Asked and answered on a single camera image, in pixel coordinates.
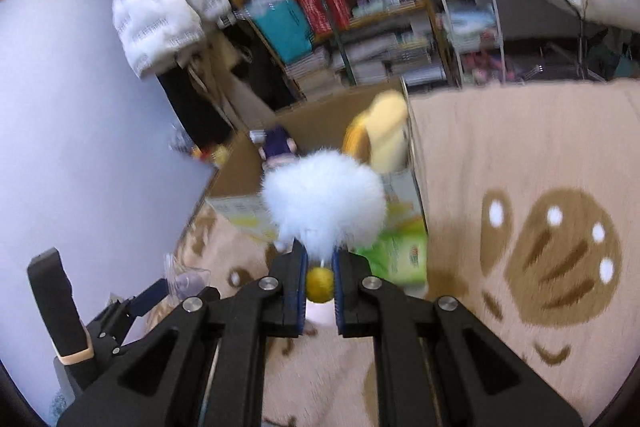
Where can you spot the yellow plush toy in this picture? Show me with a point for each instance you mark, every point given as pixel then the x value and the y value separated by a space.
pixel 387 132

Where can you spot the dark hanging clothes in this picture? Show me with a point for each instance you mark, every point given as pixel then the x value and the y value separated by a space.
pixel 195 107

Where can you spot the pile of papers and magazines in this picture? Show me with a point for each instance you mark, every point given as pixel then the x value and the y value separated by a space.
pixel 400 57

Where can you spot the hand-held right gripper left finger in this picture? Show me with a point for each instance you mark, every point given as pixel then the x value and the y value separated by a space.
pixel 296 307

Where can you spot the white fluffy plush toy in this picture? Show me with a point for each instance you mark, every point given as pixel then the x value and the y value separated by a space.
pixel 325 202

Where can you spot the white trolley cart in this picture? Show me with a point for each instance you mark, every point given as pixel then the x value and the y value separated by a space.
pixel 467 19

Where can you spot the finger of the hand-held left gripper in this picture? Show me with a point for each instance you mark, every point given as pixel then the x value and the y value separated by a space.
pixel 147 297

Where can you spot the printed cardboard box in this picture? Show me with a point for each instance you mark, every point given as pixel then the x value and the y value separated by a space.
pixel 320 117

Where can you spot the beige printed blanket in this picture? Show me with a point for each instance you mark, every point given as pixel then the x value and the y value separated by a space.
pixel 500 147

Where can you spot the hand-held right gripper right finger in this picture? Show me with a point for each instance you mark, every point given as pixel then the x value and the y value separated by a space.
pixel 342 307

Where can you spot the white puffer jacket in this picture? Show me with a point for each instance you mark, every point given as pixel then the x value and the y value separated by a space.
pixel 155 12

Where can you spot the stack of books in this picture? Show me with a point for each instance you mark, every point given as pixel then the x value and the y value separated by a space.
pixel 310 72

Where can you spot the purple plush doll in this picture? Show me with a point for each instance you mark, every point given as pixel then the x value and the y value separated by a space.
pixel 280 147

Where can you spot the clear plastic cup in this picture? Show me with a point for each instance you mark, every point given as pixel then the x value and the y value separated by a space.
pixel 187 279

